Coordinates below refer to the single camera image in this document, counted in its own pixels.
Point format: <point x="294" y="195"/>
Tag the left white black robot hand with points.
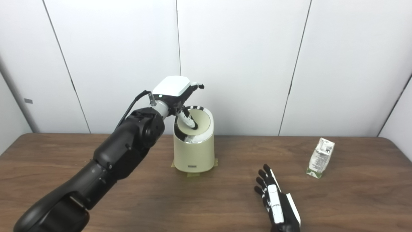
<point x="172" y="87"/>

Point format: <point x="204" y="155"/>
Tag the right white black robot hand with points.
<point x="278" y="206"/>

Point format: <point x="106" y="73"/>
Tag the white green milk carton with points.
<point x="320" y="158"/>

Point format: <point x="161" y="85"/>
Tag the cream-colored lidded bin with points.
<point x="194" y="151"/>

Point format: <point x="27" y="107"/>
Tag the small grey wall label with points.
<point x="28" y="101"/>

